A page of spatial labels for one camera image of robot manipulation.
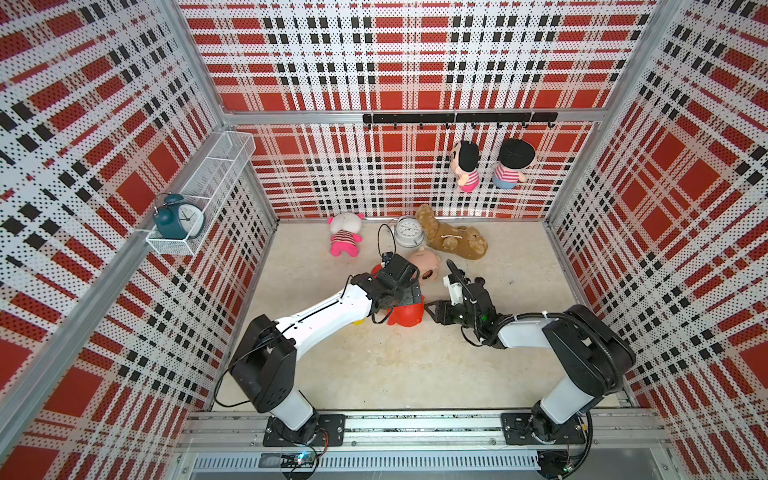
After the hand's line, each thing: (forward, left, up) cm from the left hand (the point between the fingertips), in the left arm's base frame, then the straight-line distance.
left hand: (408, 293), depth 86 cm
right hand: (0, -8, -8) cm, 11 cm away
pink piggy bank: (+14, -6, -4) cm, 16 cm away
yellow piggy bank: (-20, +10, +23) cm, 32 cm away
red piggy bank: (-4, 0, -6) cm, 7 cm away
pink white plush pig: (+28, +23, -6) cm, 36 cm away
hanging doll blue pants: (+38, -34, +21) cm, 55 cm away
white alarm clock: (+30, -1, -9) cm, 32 cm away
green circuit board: (-39, +26, -10) cm, 48 cm away
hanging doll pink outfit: (+38, -19, +18) cm, 46 cm away
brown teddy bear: (+22, -19, -3) cm, 30 cm away
